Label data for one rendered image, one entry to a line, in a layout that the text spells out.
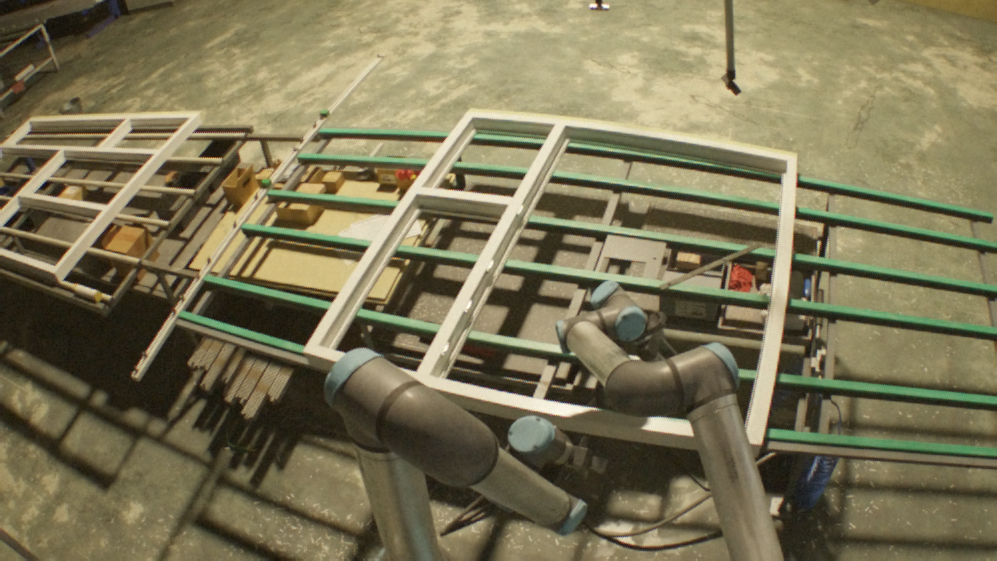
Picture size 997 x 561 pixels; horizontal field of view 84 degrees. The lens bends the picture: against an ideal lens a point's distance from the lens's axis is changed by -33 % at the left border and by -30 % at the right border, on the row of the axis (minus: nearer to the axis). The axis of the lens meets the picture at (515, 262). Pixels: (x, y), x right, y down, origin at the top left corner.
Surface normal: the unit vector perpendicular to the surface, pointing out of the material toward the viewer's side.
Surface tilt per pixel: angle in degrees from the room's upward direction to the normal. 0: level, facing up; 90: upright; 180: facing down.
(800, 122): 0
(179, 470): 0
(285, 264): 0
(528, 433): 19
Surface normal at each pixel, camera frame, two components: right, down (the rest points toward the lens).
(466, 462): 0.42, 0.25
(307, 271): -0.11, -0.74
